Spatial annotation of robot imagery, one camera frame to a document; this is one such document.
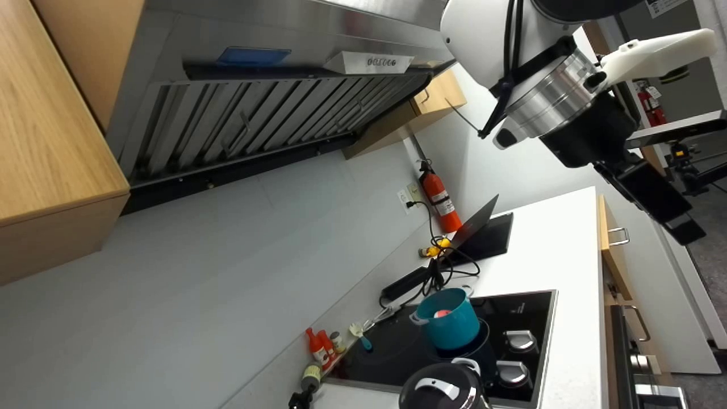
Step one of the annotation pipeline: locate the large wooden wall cabinet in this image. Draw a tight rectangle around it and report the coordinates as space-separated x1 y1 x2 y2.
0 0 146 289

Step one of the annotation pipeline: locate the blue rectangular sticker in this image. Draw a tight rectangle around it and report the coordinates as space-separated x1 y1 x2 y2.
216 46 293 69

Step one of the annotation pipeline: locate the stainless steel range hood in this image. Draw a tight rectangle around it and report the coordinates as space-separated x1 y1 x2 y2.
104 0 485 216

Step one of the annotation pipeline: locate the silver oven knob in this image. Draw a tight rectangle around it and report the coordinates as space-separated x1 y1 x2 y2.
627 349 653 375

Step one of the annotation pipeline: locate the white wall outlet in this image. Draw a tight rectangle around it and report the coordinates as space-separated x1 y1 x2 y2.
394 189 423 210

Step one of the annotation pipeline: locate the teal and white utensil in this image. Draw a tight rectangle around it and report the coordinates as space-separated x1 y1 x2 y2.
346 322 377 355

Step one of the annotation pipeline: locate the black power strip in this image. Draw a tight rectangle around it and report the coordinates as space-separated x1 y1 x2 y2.
379 265 431 303

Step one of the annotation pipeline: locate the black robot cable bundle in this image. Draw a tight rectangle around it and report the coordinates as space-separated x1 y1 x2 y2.
475 0 580 141

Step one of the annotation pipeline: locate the silver oven handle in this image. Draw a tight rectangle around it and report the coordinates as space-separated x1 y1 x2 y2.
634 382 691 409

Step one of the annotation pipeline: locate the red sauce bottle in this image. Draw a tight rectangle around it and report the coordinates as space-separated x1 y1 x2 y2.
304 325 340 375

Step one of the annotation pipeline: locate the yellow plug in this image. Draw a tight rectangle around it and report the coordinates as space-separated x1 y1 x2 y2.
419 235 455 261

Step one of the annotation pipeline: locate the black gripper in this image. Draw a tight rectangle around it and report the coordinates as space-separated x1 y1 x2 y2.
539 88 709 248

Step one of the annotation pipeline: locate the wooden base cabinet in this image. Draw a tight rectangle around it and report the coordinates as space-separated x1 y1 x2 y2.
596 193 647 307

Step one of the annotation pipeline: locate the gray stand bar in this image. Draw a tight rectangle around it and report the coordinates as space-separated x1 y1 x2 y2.
624 108 727 152

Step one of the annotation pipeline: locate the black mug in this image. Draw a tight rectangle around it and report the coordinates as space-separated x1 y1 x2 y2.
398 355 493 409

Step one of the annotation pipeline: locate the teal pot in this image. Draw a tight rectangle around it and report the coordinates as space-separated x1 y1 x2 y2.
407 286 483 355

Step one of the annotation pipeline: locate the small wooden wall cabinet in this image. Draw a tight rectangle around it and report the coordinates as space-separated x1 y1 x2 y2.
340 68 467 161

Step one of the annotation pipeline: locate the red fire extinguisher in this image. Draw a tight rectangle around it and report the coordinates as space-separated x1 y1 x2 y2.
416 158 465 235

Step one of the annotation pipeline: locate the small distant fire extinguisher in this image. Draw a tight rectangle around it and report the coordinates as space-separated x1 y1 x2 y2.
635 84 667 129

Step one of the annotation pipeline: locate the silver cooktop knob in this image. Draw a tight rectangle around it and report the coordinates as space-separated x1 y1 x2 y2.
493 356 534 392
502 326 540 359

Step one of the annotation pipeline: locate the black laptop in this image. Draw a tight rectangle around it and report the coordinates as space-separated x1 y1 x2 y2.
441 193 516 268

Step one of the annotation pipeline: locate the black power cable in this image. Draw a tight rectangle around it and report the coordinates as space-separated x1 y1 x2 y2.
417 256 483 297

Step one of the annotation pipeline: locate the metal cabinet handle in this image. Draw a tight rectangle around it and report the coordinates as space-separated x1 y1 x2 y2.
603 223 631 249
601 297 653 346

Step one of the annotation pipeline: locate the black pot lid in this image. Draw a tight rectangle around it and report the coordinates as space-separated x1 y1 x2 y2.
405 363 483 409

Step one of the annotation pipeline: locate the black glass cooktop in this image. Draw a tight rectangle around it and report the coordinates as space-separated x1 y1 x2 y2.
331 289 557 409

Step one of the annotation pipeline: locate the white printed label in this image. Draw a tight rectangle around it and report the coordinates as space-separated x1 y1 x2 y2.
325 47 416 77

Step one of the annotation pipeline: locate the black built-in oven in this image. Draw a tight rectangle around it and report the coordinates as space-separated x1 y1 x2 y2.
603 297 691 409

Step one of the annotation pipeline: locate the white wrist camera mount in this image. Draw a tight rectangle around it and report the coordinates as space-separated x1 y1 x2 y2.
585 27 720 88

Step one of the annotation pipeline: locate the dark bottle yellow label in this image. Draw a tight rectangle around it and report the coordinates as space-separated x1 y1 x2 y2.
285 360 325 409

